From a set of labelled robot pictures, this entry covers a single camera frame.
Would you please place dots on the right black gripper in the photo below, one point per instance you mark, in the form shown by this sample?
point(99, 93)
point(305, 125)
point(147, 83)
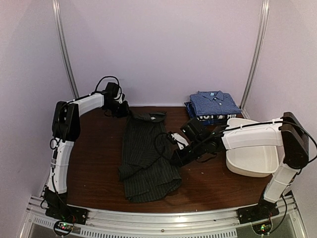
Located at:
point(182, 160)

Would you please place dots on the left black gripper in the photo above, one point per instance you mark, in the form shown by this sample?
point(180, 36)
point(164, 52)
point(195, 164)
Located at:
point(124, 112)

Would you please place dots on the dark striped long sleeve shirt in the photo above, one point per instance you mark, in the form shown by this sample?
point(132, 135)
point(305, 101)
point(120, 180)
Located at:
point(145, 168)

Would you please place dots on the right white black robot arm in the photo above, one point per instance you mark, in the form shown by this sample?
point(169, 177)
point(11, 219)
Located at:
point(278, 147)

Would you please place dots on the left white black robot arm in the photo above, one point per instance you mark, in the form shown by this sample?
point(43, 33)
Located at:
point(66, 130)

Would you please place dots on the dark blue printed folded shirt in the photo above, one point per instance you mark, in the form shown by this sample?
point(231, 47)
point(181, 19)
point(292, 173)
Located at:
point(209, 120)

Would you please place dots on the blue checked folded shirt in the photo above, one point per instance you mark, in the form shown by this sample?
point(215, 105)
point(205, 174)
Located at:
point(213, 103)

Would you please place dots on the white plastic bin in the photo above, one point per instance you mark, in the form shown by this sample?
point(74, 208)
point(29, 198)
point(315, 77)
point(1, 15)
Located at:
point(251, 146)

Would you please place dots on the right circuit board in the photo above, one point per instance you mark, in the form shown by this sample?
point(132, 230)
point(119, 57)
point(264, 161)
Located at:
point(262, 228)

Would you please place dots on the circuit board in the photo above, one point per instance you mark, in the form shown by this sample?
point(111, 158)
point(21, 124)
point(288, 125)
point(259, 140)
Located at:
point(262, 228)
point(63, 228)

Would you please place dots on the left circuit board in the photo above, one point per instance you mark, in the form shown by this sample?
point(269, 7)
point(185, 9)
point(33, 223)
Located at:
point(63, 228)

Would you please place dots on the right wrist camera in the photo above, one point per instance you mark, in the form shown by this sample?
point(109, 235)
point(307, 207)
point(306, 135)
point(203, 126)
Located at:
point(180, 140)

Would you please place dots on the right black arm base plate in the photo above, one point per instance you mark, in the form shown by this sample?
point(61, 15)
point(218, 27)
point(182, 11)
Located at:
point(257, 212)

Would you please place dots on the right aluminium frame post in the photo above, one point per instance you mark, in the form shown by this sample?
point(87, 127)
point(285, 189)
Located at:
point(264, 16)

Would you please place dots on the aluminium frame post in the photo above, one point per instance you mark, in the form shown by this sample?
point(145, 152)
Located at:
point(264, 16)
point(63, 48)

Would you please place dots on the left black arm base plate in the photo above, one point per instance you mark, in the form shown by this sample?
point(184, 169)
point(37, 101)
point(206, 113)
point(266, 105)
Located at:
point(70, 214)

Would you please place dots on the front aluminium rail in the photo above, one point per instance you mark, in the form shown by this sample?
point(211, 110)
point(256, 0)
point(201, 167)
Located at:
point(223, 223)

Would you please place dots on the left aluminium frame post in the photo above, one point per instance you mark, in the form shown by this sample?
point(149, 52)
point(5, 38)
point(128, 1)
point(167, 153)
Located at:
point(63, 48)

